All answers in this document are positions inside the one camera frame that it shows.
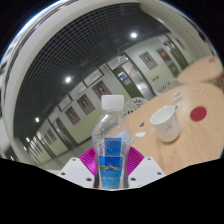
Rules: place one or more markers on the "round wooden side table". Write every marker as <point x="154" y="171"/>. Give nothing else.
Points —
<point x="203" y="70"/>

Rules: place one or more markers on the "flat round red coaster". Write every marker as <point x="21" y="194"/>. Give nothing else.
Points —
<point x="198" y="113"/>

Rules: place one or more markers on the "small white packet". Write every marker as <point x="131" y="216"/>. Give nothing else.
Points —
<point x="177" y="96"/>

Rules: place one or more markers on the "framed wall pictures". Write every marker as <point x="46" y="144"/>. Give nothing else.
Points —
<point x="86" y="104"/>

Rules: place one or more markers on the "round ceiling lights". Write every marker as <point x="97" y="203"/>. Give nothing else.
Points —
<point x="68" y="79"/>

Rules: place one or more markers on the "small dark wrapper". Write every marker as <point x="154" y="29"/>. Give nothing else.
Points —
<point x="142" y="124"/>

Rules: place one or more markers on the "white ceramic mug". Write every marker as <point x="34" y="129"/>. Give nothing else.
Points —
<point x="166" y="125"/>

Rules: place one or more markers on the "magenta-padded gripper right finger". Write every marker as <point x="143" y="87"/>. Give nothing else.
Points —
<point x="146" y="170"/>

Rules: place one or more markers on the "clear blue-labelled water bottle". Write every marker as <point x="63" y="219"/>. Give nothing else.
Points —
<point x="111" y="140"/>

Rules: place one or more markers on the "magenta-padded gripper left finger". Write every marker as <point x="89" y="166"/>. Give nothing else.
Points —
<point x="76" y="171"/>

